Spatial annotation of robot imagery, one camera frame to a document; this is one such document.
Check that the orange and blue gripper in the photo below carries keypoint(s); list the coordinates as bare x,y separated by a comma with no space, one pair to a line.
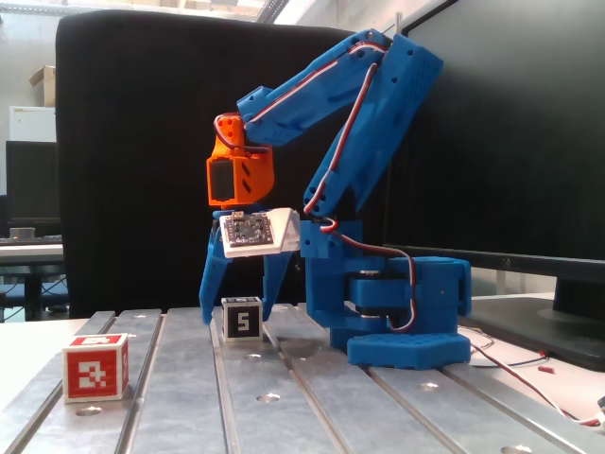
214,265

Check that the black Dell computer monitor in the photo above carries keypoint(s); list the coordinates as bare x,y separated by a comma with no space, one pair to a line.
520,142

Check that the grey round tin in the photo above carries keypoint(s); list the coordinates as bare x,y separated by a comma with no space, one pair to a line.
22,233

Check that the white office desk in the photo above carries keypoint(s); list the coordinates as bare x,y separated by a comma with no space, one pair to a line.
28,253

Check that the blue robot arm with base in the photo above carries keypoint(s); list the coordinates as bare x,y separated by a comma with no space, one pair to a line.
402,118

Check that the red cube with white marker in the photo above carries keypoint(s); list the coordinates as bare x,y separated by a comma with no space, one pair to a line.
92,373

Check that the slotted aluminium base plate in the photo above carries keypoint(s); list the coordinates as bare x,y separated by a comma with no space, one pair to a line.
189,402

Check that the brown cardboard box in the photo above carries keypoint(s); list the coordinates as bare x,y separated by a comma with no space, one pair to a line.
45,85

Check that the white cabinet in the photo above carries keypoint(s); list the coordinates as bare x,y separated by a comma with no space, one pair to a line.
33,124

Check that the black cube with white marker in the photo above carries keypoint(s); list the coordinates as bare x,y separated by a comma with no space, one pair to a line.
242,324

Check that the white camera mount with board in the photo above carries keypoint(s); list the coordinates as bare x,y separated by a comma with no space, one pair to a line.
283,232

